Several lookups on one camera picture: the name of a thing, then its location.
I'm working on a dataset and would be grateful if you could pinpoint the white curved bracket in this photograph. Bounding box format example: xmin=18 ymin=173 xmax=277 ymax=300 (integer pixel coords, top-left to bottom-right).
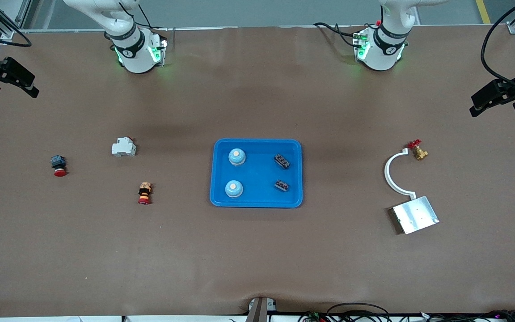
xmin=384 ymin=150 xmax=417 ymax=199

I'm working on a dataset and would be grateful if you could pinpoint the white circuit breaker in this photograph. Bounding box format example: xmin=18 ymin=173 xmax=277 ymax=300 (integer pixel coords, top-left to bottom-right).
xmin=111 ymin=136 xmax=137 ymax=157

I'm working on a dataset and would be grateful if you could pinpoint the green-lit left base connector box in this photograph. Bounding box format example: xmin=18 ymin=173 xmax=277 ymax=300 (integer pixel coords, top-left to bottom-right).
xmin=353 ymin=29 xmax=371 ymax=61

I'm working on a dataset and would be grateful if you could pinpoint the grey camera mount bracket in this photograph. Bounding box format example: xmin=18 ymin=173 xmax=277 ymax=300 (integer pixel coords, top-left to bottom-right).
xmin=245 ymin=297 xmax=277 ymax=322

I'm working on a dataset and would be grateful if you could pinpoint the blue plastic tray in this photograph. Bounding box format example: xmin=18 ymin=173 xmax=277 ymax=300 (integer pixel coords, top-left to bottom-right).
xmin=209 ymin=138 xmax=304 ymax=208

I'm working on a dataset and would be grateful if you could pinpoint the orange and red push button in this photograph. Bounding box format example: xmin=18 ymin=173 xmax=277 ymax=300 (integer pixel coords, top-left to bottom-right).
xmin=138 ymin=182 xmax=153 ymax=205

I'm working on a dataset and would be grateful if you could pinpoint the black looped cable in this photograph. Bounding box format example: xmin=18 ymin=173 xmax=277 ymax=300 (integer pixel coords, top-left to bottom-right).
xmin=326 ymin=302 xmax=392 ymax=322

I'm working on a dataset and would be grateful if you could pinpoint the black left base cable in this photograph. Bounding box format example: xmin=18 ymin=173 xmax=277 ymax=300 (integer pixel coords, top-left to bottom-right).
xmin=313 ymin=21 xmax=361 ymax=47

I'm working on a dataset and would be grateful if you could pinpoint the black base cable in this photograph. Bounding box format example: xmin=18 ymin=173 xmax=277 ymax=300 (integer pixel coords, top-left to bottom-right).
xmin=313 ymin=21 xmax=361 ymax=47
xmin=119 ymin=2 xmax=166 ymax=32

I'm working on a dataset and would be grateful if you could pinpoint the silver aluminium plate box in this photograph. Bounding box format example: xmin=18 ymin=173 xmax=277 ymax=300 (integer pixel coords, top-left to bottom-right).
xmin=388 ymin=195 xmax=440 ymax=235

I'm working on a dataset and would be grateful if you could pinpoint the blue bell with cream button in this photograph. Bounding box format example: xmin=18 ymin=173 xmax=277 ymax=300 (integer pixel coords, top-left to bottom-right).
xmin=225 ymin=180 xmax=244 ymax=199

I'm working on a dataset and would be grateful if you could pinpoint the green-lit base connector box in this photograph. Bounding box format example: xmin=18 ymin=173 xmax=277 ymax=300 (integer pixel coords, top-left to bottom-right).
xmin=353 ymin=29 xmax=371 ymax=61
xmin=148 ymin=38 xmax=169 ymax=68

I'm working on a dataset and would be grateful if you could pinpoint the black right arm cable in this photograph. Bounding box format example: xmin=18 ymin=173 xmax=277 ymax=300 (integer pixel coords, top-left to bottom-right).
xmin=0 ymin=13 xmax=32 ymax=47

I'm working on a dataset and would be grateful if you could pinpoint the black right base cable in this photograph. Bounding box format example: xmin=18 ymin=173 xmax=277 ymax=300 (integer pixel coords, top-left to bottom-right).
xmin=119 ymin=2 xmax=166 ymax=32

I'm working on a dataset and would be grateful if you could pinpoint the red button with dark body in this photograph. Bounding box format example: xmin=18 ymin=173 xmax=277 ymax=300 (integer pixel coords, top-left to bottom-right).
xmin=51 ymin=155 xmax=68 ymax=177

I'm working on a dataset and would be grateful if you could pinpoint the blue bell with orange button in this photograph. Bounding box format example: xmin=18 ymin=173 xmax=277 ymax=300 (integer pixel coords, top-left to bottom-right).
xmin=228 ymin=148 xmax=247 ymax=167

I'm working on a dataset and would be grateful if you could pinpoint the green-lit right base connector box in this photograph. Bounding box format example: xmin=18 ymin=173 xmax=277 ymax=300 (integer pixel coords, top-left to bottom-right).
xmin=148 ymin=38 xmax=169 ymax=68

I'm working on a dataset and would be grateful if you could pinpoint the brass valve with red handle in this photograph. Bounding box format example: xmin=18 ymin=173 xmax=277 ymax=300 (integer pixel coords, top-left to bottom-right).
xmin=408 ymin=139 xmax=429 ymax=161

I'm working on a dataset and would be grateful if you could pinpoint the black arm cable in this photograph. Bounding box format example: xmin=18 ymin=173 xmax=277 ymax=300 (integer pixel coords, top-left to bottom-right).
xmin=0 ymin=13 xmax=32 ymax=47
xmin=481 ymin=0 xmax=515 ymax=92

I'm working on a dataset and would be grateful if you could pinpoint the black cable bundle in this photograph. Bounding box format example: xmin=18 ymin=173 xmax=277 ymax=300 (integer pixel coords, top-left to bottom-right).
xmin=418 ymin=309 xmax=515 ymax=322

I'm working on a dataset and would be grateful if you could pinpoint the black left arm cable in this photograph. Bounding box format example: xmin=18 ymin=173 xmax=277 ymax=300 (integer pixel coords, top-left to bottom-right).
xmin=481 ymin=0 xmax=515 ymax=92

